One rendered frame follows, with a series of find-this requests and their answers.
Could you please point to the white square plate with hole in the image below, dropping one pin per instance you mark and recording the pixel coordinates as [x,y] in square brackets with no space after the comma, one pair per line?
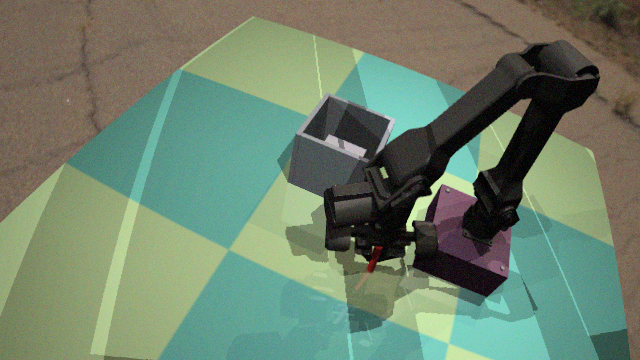
[346,145]

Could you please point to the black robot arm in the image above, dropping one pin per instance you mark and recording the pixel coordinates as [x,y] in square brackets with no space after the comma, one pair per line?
[562,80]

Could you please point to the red peg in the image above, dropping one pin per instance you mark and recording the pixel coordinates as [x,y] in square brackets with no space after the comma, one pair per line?
[373,262]

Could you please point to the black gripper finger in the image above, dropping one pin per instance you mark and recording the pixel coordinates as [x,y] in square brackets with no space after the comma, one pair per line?
[367,254]
[391,253]

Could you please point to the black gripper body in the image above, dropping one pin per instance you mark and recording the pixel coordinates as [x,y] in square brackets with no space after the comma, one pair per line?
[381,234]

